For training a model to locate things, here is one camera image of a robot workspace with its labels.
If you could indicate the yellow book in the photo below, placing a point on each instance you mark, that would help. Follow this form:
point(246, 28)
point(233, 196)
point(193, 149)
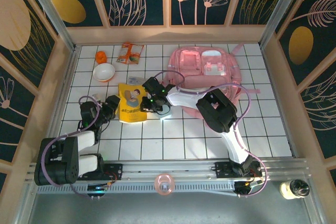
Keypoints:
point(131, 113)

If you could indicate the clear plastic pouch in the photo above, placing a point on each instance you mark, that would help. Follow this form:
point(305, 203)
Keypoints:
point(135, 80)

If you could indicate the pink backpack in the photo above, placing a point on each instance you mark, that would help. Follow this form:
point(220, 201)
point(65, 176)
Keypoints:
point(210, 61)

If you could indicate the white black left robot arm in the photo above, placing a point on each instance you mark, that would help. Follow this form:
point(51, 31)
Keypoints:
point(57, 166)

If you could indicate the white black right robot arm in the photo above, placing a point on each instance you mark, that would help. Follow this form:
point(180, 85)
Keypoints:
point(218, 111)

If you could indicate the orange snack bag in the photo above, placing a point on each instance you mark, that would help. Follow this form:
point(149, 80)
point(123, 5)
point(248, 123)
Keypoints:
point(130, 54)

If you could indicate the white orange bowl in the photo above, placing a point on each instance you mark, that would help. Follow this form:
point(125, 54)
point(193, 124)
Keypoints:
point(103, 72)

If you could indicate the small orange plastic cup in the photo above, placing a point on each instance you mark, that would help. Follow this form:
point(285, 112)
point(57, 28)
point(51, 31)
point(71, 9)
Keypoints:
point(101, 57)

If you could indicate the black controller board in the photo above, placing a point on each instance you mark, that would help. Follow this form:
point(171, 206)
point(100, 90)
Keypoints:
point(97, 188)
point(242, 187)

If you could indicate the white bottle black lid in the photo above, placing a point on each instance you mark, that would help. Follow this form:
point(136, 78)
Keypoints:
point(288, 190)

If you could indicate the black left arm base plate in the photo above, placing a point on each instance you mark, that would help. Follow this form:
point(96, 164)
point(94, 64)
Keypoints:
point(115, 171)

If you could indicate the aluminium mounting rail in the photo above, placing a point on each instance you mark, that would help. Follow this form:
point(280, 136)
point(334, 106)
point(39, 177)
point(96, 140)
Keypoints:
point(170, 167)

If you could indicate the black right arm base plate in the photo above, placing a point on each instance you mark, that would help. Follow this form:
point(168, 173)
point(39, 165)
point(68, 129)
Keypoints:
point(223, 171)

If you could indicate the aluminium frame post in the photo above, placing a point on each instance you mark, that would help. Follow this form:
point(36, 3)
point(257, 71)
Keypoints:
point(51, 14)
point(282, 6)

